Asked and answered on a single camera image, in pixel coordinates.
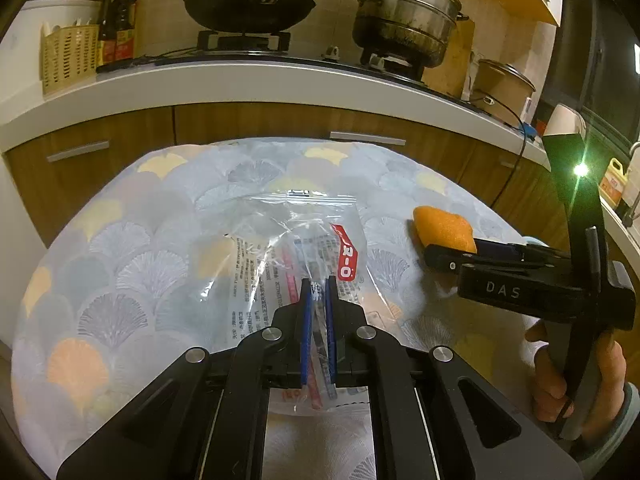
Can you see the clear plastic zip bag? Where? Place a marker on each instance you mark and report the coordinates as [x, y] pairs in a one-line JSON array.
[[259, 253]]

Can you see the steel steamer pot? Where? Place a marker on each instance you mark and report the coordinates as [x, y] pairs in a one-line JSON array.
[[418, 31]]

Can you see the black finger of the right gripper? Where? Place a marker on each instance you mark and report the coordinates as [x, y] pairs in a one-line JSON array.
[[450, 260]]

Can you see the black wok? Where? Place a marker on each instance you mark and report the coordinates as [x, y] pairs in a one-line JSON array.
[[248, 16]]

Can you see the cream utensil basket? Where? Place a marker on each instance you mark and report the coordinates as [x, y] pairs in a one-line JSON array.
[[67, 56]]

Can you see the white electric kettle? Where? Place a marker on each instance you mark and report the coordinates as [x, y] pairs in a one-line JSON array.
[[564, 121]]

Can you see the person's right hand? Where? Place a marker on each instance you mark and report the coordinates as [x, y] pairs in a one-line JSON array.
[[549, 388]]

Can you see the yellow detergent bottle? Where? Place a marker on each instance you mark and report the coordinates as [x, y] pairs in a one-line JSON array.
[[613, 183]]

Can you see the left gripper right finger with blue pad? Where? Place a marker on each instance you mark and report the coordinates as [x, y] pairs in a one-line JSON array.
[[432, 415]]

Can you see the dark sauce bottle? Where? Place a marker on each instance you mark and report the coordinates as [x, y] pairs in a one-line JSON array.
[[117, 31]]

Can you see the orange sponge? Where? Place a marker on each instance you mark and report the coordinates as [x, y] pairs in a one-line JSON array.
[[440, 227]]

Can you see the wooden cutting board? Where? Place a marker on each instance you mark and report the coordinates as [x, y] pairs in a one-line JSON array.
[[450, 76]]

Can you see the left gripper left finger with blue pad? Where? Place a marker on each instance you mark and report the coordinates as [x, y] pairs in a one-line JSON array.
[[205, 416]]

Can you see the light blue plastic basket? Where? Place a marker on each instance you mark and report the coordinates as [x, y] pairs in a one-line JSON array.
[[533, 241]]

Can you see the black gas stove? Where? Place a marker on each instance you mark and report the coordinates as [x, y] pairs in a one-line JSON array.
[[275, 48]]

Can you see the beige rice cooker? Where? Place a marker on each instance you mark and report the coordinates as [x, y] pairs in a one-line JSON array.
[[502, 91]]

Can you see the patterned scallop tablecloth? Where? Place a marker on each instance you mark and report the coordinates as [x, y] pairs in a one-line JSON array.
[[62, 399]]

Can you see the dark kitchen window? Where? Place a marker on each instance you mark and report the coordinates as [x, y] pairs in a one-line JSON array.
[[594, 70]]

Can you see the wooden base cabinets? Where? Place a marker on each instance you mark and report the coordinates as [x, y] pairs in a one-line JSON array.
[[114, 201]]

